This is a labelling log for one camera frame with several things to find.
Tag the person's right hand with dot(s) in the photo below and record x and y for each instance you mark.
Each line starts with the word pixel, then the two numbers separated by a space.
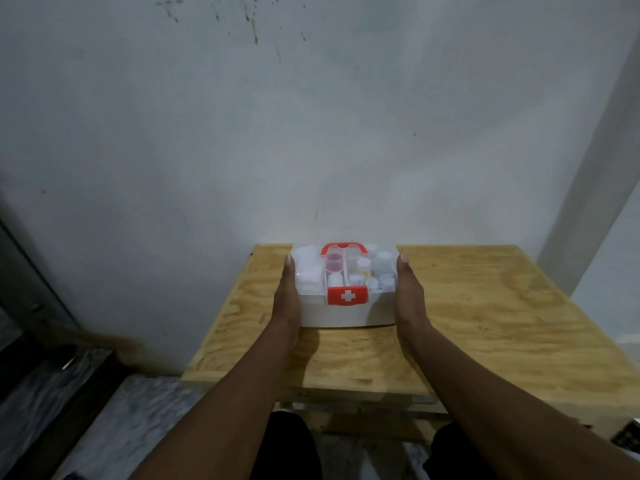
pixel 410 307

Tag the person's left hand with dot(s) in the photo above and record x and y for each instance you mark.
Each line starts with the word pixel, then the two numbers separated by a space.
pixel 286 304

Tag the person's left thumb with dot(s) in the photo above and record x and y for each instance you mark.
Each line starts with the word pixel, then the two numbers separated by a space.
pixel 288 277

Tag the person's right thumb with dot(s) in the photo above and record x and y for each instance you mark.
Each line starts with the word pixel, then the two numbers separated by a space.
pixel 406 277

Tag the white first aid box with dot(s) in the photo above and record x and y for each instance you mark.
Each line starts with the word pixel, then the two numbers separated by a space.
pixel 347 312

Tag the person's left forearm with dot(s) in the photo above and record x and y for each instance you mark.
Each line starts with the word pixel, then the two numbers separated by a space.
pixel 235 409

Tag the person's right forearm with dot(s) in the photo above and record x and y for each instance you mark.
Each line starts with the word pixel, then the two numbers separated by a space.
pixel 500 409

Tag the cluster of white medicine bottles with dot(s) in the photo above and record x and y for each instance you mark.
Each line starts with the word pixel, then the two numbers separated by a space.
pixel 385 262

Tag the pink medicine cup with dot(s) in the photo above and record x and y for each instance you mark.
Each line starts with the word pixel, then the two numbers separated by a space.
pixel 335 256
pixel 334 266

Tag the black trousers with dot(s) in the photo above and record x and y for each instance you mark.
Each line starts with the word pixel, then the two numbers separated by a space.
pixel 290 447

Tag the metal door bolt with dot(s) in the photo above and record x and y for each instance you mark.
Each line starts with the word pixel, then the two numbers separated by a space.
pixel 68 363

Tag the black mesh object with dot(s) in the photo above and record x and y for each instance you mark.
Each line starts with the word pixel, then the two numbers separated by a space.
pixel 627 437

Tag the dark door frame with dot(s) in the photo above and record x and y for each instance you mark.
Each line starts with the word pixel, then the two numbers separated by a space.
pixel 30 304

